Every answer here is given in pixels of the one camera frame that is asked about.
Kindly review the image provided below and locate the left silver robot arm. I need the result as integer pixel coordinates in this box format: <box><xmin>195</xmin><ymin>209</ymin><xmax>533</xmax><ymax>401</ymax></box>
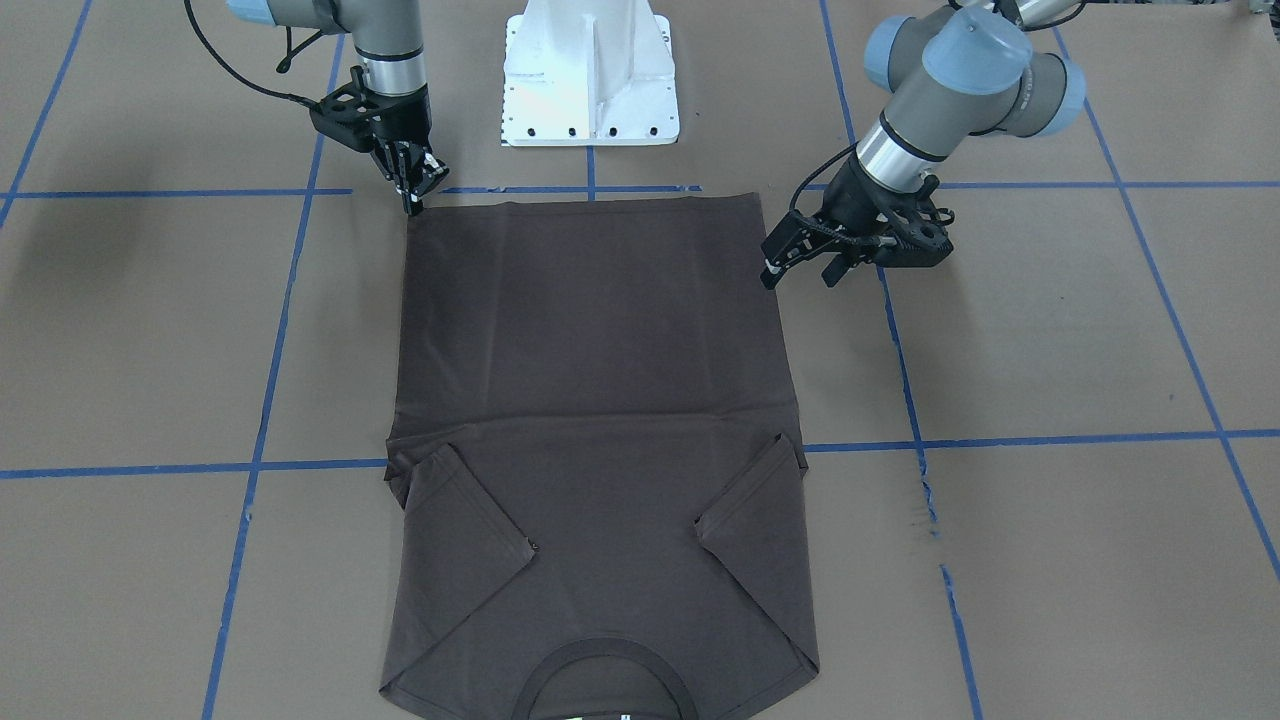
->
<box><xmin>760</xmin><ymin>1</ymin><xmax>1087</xmax><ymax>290</ymax></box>

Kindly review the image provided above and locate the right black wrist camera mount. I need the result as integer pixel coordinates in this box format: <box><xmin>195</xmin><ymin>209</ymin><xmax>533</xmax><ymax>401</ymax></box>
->
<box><xmin>308</xmin><ymin>65</ymin><xmax>383</xmax><ymax>152</ymax></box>

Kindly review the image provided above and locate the dark brown t-shirt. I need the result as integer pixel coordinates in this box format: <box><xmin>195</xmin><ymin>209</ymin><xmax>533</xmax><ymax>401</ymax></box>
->
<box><xmin>379</xmin><ymin>193</ymin><xmax>820</xmax><ymax>719</ymax></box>

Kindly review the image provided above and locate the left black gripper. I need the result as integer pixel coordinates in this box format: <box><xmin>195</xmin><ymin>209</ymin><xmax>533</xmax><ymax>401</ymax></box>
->
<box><xmin>760</xmin><ymin>155</ymin><xmax>906</xmax><ymax>291</ymax></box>

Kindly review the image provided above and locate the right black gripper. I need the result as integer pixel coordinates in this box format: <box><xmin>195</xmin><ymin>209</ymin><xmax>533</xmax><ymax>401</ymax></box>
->
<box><xmin>370</xmin><ymin>85</ymin><xmax>451</xmax><ymax>217</ymax></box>

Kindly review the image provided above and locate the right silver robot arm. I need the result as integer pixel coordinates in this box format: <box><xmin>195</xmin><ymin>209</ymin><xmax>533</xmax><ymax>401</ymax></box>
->
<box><xmin>227</xmin><ymin>1</ymin><xmax>449</xmax><ymax>217</ymax></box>

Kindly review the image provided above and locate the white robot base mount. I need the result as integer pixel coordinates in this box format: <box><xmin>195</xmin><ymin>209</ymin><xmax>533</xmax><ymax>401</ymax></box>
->
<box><xmin>500</xmin><ymin>1</ymin><xmax>681</xmax><ymax>147</ymax></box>

